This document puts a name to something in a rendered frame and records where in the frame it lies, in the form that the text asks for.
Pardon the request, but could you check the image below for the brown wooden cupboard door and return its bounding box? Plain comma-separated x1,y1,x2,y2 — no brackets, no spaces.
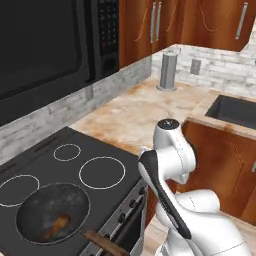
175,119,256,218
179,0,256,53
155,0,184,54
118,0,157,70
239,186,256,228

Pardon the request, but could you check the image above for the dark sink basin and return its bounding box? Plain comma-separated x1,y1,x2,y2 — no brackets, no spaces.
204,93,256,131

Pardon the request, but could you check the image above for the dark round frying pan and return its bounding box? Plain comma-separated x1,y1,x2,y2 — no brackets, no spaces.
15,182,130,256

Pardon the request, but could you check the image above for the brown chicken drumstick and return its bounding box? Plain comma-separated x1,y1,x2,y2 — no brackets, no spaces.
41,226,60,242
52,213,72,232

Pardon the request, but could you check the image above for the grey wall socket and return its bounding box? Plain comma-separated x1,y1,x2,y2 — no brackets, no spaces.
84,86,95,101
189,58,203,76

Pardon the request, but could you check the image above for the black microwave door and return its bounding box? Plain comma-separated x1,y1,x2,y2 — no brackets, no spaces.
0,0,96,102

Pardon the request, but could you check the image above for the black hob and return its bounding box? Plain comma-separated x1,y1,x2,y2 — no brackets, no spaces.
0,126,148,256

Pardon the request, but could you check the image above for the grey cylinder stand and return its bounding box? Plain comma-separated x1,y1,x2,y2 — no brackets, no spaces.
156,51,179,93

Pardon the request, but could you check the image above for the steel oven front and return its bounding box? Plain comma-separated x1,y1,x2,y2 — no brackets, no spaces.
79,179,150,256

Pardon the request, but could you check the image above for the black microwave oven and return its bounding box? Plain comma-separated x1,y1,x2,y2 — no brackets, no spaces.
0,0,121,128

